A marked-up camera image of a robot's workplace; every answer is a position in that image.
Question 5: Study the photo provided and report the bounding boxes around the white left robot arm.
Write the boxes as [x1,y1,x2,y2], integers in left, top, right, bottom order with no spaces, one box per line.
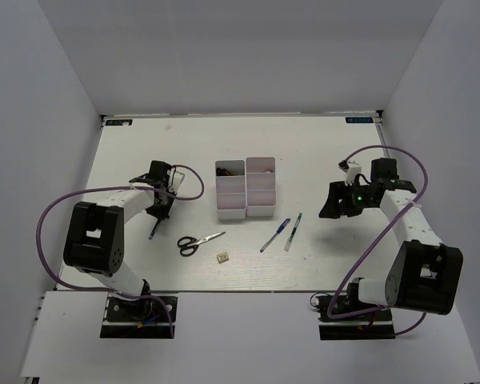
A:
[63,160,205,319]

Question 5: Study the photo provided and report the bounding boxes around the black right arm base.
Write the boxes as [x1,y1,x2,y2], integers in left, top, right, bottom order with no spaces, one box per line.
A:
[310,292,396,341]

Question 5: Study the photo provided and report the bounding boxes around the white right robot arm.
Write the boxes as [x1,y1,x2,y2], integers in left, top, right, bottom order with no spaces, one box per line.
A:
[338,158,463,319]

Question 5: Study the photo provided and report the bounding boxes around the black handled scissors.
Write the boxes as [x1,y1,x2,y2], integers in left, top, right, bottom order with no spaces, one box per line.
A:
[177,232,225,257]

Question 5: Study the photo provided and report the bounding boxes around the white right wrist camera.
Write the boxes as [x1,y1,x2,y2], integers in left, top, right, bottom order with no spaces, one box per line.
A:
[338,160,362,186]

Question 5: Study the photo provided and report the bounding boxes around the green gel pen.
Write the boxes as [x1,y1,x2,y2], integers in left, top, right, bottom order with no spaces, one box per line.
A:
[284,213,302,252]

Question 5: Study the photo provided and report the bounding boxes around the white left organizer box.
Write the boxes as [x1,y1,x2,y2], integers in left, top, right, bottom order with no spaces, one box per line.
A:
[214,159,246,221]

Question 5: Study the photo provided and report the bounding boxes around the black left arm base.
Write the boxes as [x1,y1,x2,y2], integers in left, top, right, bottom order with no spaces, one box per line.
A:
[100,296,178,339]

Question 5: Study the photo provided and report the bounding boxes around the white organizer box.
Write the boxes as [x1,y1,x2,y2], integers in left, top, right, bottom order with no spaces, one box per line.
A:
[214,159,246,221]
[246,157,277,218]

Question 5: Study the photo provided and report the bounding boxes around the small tan eraser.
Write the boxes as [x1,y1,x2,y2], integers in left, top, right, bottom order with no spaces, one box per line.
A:
[217,252,229,264]

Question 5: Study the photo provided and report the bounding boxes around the black item in organizer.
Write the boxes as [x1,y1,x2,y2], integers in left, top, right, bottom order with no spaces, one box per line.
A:
[216,167,243,177]

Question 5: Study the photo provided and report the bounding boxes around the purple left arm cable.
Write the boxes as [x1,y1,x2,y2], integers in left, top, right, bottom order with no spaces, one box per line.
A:
[37,164,206,339]

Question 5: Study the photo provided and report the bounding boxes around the blue ballpoint pen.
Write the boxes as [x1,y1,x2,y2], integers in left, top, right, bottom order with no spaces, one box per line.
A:
[259,218,291,253]

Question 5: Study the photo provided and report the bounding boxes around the white right organizer box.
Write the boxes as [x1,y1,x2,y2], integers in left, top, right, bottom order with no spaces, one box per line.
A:
[246,157,277,218]

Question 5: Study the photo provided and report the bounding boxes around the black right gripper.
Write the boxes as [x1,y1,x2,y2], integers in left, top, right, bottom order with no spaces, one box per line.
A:
[319,179,377,218]

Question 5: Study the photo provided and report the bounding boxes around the dark blue pen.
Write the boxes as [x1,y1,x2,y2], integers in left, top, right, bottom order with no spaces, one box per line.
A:
[148,219,161,240]

